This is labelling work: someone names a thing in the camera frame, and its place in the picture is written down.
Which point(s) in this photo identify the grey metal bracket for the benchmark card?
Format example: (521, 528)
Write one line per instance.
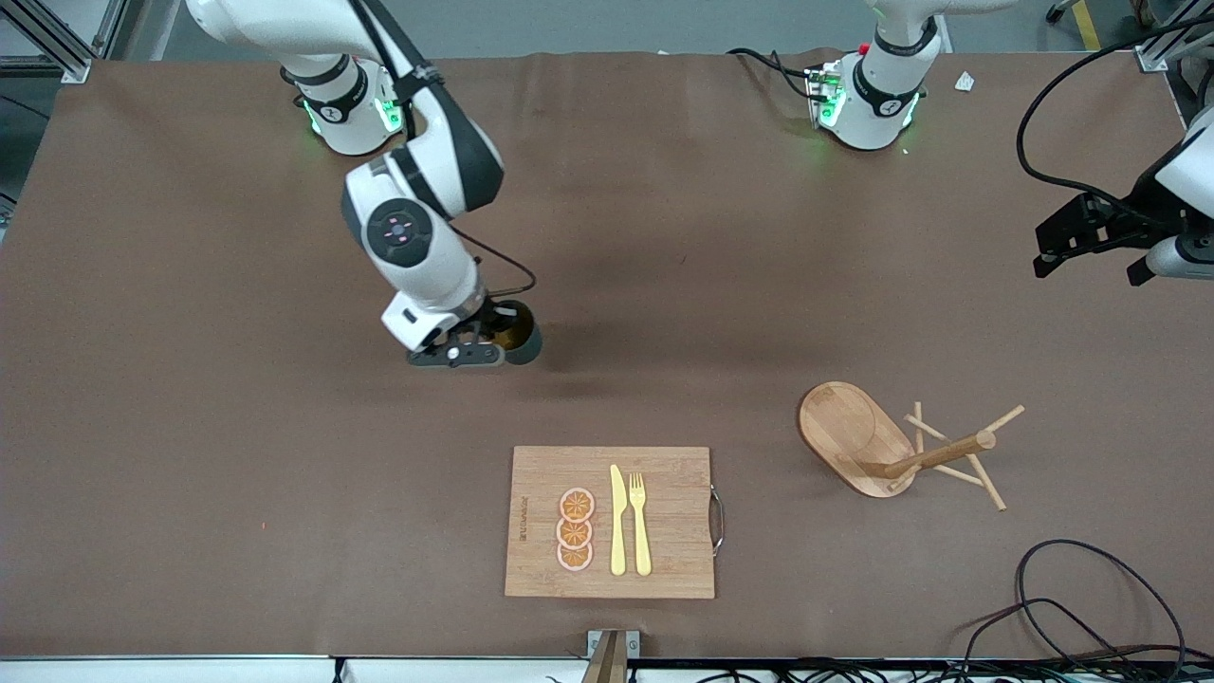
(597, 645)

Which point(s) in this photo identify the yellow plastic fork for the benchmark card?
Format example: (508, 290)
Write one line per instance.
(642, 541)

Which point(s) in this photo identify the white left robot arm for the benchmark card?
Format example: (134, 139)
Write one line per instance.
(877, 104)

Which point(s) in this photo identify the brown table cover mat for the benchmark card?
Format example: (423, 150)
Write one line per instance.
(664, 285)

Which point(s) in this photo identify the aluminium frame profile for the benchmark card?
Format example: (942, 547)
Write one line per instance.
(1152, 59)
(66, 57)

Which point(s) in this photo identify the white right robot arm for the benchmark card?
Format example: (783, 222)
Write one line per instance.
(417, 247)

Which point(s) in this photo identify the wooden cup rack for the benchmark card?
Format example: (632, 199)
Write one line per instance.
(849, 432)

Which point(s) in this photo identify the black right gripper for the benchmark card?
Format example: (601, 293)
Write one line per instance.
(504, 323)

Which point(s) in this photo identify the yellow plastic knife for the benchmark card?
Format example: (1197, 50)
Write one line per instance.
(617, 531)

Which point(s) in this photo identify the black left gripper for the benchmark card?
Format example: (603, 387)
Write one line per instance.
(1134, 224)

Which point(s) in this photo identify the white paper scrap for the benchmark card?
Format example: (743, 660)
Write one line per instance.
(965, 82)

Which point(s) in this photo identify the toy orange slice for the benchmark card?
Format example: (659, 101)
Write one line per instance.
(577, 505)

